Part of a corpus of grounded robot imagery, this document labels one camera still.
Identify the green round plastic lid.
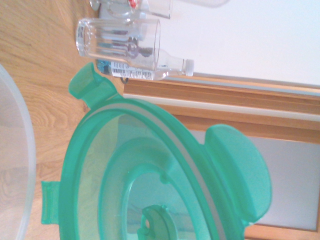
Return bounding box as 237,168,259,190
40,62,273,240

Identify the translucent plastic food bowl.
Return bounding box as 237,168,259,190
0,63,37,240

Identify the clear glass bottle with label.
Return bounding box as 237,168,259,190
96,48,196,81

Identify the ribbed clear glass tumbler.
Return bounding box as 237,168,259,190
75,17,162,74

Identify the plain clear drinking glass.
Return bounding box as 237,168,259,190
88,0,174,20

